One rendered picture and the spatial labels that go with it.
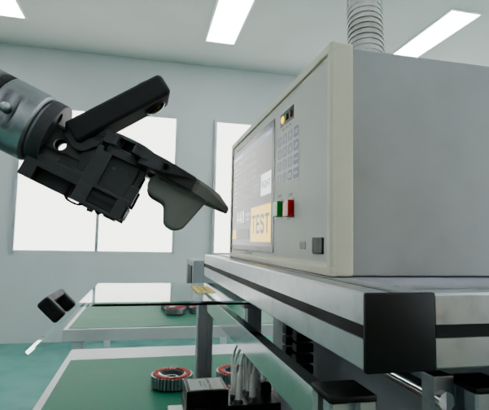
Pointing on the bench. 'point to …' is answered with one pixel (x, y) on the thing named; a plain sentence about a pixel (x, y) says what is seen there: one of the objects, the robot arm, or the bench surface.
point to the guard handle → (56, 305)
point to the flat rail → (268, 358)
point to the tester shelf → (385, 315)
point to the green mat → (120, 383)
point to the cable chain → (298, 347)
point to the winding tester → (392, 168)
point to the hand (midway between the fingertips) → (220, 200)
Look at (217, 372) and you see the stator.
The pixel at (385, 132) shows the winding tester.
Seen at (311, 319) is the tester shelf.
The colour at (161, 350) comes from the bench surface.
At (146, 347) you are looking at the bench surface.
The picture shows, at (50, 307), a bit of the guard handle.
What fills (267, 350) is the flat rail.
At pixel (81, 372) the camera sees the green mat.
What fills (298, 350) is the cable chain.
